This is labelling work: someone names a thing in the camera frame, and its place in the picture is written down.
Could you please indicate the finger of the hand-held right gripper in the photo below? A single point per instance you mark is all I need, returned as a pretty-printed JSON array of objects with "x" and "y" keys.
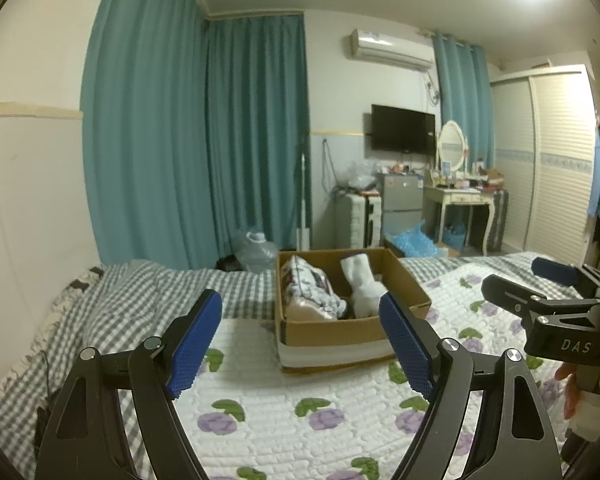
[
  {"x": 555, "y": 270},
  {"x": 507, "y": 295}
]

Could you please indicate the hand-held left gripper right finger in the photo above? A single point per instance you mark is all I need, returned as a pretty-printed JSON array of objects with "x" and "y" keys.
[{"x": 405, "y": 345}]

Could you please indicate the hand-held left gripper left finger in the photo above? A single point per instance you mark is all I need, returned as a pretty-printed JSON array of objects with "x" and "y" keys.
[{"x": 195, "y": 345}]

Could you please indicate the white towel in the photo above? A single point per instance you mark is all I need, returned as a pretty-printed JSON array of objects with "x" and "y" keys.
[{"x": 362, "y": 290}]

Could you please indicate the cardboard box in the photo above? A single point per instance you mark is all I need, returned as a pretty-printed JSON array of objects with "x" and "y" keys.
[{"x": 330, "y": 335}]

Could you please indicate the floral tissue pack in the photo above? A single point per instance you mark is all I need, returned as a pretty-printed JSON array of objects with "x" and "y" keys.
[{"x": 305, "y": 280}]

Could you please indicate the person's right hand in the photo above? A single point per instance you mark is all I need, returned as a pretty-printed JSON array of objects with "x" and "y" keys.
[{"x": 570, "y": 390}]

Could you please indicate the dark striped case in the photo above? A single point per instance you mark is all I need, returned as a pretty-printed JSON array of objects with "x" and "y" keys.
[{"x": 500, "y": 220}]

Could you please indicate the blue basket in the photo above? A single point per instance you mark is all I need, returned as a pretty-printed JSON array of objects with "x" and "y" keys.
[{"x": 454, "y": 237}]

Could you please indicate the blue plastic bag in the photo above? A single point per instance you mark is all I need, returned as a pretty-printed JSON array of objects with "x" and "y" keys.
[{"x": 412, "y": 242}]

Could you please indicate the white floral quilt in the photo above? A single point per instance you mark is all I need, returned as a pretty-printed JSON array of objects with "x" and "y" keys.
[{"x": 290, "y": 385}]

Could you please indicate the white wardrobe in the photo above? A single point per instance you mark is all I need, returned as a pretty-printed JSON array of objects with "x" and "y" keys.
[{"x": 555, "y": 160}]

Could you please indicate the white dressing table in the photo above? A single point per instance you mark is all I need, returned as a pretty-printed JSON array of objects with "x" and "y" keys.
[{"x": 455, "y": 197}]

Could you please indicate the clear plastic water jug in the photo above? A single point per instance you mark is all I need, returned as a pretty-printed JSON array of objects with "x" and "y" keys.
[{"x": 257, "y": 252}]

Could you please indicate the white suitcase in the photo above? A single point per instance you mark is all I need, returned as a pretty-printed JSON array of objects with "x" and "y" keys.
[{"x": 357, "y": 220}]

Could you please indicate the small grey fridge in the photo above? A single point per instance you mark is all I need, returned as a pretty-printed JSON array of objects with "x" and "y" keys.
[{"x": 399, "y": 205}]

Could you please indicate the oval white mirror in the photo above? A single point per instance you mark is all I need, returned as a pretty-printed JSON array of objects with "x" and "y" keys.
[{"x": 452, "y": 145}]

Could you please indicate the clear plastic bags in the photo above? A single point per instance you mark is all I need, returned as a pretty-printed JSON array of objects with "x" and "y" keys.
[{"x": 362, "y": 177}]

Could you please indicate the white mop pole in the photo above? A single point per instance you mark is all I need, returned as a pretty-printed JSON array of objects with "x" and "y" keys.
[{"x": 303, "y": 195}]

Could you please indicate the teal curtain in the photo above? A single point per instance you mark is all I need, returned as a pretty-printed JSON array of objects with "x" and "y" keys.
[
  {"x": 462, "y": 100},
  {"x": 140, "y": 110},
  {"x": 255, "y": 135}
]

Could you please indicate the white air conditioner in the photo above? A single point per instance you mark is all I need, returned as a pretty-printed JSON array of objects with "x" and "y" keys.
[{"x": 387, "y": 50}]

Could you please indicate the black wall television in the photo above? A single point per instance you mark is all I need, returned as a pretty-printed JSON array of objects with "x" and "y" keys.
[{"x": 402, "y": 129}]

